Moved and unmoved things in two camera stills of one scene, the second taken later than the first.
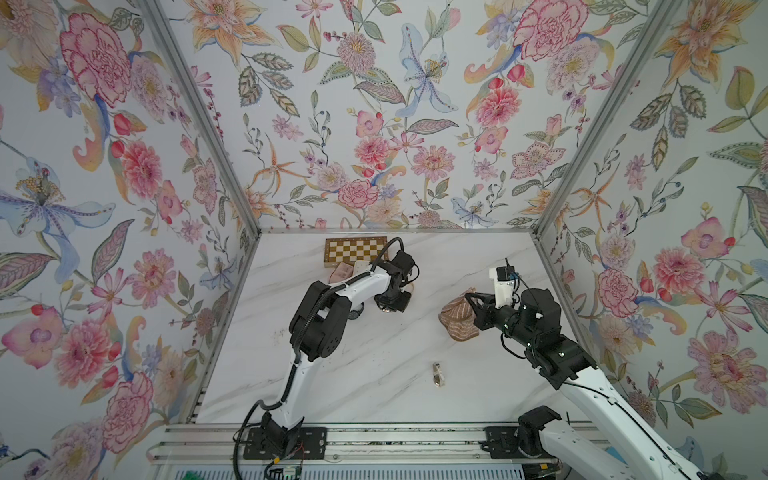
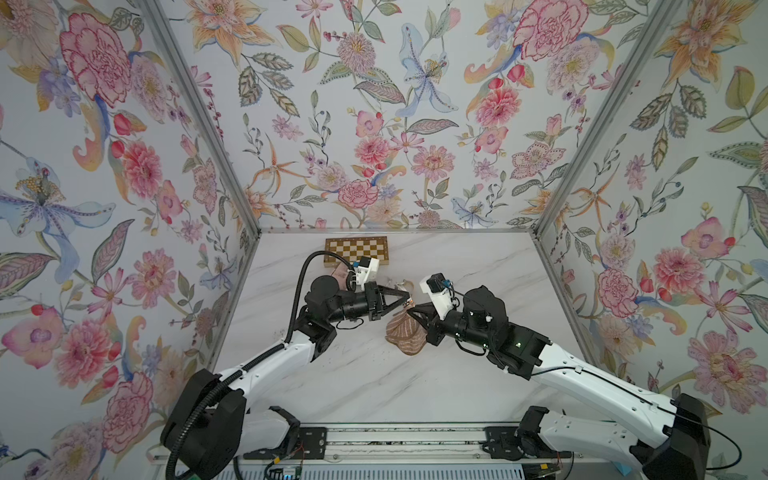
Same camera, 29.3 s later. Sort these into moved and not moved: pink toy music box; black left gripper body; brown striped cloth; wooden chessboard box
Moved: brown striped cloth; black left gripper body
Not moved: pink toy music box; wooden chessboard box
